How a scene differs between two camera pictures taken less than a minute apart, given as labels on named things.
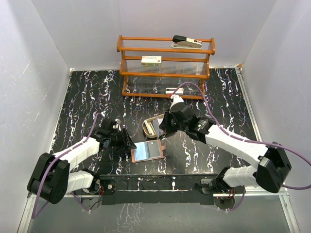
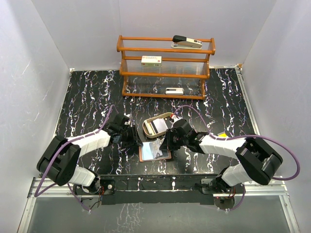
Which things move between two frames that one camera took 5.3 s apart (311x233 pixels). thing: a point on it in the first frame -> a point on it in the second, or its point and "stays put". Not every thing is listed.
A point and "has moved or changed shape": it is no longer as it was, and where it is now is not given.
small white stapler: (170, 91) stays put
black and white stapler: (182, 42) stays put
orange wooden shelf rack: (175, 67) stays put
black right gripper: (164, 125) -> (167, 144)
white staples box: (153, 61) stays put
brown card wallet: (149, 150) has moved or changed shape
